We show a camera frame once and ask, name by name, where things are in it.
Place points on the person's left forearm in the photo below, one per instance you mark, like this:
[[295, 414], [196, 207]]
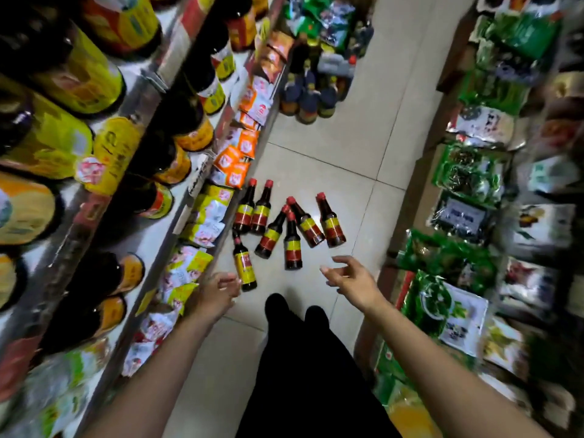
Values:
[[150, 383]]

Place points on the row of short sauce jars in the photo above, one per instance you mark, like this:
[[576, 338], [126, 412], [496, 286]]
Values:
[[105, 273]]

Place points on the row of seasoning sachets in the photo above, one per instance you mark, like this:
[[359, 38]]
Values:
[[205, 209]]

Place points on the small cloud shaped price sign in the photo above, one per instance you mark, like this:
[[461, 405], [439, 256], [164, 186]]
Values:
[[109, 155]]

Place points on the person's black trousers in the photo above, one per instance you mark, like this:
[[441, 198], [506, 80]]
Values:
[[310, 369]]

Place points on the person's left hand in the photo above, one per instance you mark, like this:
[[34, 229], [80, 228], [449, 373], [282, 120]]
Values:
[[219, 294]]

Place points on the person's right hand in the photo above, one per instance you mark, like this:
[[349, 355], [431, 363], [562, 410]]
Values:
[[356, 282]]

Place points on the soy sauce bottles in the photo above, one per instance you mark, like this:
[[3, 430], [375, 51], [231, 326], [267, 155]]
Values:
[[293, 246]]

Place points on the person's right forearm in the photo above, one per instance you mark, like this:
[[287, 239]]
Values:
[[447, 383]]

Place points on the row of large dark bottles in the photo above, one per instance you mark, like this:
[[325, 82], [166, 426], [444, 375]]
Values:
[[173, 114]]

